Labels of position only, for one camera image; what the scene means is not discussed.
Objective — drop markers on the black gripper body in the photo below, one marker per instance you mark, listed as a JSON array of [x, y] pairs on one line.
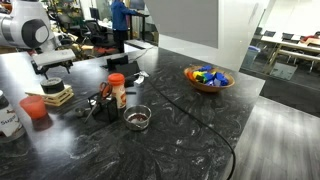
[[55, 64]]

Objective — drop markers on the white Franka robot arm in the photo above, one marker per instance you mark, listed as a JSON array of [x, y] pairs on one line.
[[25, 26]]

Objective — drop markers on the flat wooden box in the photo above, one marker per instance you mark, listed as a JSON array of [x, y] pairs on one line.
[[60, 97]]

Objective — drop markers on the black box device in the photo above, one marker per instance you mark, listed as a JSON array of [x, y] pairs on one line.
[[116, 62]]

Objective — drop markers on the red plastic cup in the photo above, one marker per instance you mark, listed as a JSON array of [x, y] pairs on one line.
[[34, 108]]

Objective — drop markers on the black office chair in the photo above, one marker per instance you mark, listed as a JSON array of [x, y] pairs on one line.
[[96, 33]]

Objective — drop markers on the small metal measuring cup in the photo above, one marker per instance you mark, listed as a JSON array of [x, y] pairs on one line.
[[80, 112]]

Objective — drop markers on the orange lid spice bottle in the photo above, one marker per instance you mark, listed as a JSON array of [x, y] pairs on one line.
[[117, 87]]

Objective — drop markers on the small dark monitor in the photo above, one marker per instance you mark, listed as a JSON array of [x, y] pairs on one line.
[[94, 13]]

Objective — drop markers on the black flat pad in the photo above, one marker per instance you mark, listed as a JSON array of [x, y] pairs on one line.
[[128, 70]]

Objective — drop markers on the sugar jar with white label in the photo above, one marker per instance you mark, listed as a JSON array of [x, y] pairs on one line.
[[9, 121]]

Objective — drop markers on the black desk organizer holder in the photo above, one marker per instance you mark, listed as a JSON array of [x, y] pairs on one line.
[[108, 112]]

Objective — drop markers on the black pen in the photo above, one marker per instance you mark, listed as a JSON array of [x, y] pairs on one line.
[[131, 92]]

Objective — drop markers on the person in blue jacket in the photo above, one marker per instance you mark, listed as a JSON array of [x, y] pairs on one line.
[[119, 20]]

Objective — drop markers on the crumpled white wrapper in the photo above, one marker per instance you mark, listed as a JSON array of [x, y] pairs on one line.
[[141, 77]]

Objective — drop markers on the small steel bowl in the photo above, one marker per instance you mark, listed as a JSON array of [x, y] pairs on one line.
[[137, 117]]

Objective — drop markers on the black standing desk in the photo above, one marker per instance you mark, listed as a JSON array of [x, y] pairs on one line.
[[143, 16]]

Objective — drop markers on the dark computer monitor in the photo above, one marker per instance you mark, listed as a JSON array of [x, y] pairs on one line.
[[137, 4]]

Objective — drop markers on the orange toy block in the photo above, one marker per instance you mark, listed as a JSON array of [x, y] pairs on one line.
[[189, 75]]

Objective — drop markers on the grey partition panel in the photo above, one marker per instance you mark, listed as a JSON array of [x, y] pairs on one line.
[[186, 20]]

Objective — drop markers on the yellow toy block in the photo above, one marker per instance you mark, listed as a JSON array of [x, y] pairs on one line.
[[197, 74]]

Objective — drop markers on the blue toy block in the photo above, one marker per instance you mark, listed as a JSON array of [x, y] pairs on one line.
[[210, 83], [205, 68], [221, 79], [208, 77]]

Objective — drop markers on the wooden bowl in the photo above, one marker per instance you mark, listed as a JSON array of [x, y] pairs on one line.
[[208, 88]]

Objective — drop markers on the blue recycling bin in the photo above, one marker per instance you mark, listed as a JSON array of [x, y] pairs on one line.
[[250, 56]]

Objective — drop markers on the black meeting chair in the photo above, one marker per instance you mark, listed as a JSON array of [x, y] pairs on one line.
[[269, 33], [287, 36]]

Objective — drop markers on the grey floor crate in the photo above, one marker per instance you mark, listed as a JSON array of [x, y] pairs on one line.
[[283, 70]]

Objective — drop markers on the long white meeting table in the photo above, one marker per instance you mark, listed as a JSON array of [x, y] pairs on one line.
[[293, 45]]

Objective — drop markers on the long white bench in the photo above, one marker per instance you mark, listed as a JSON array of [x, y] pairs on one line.
[[300, 55]]

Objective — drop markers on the grey wrist camera bar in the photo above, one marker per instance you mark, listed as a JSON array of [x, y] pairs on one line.
[[53, 57]]

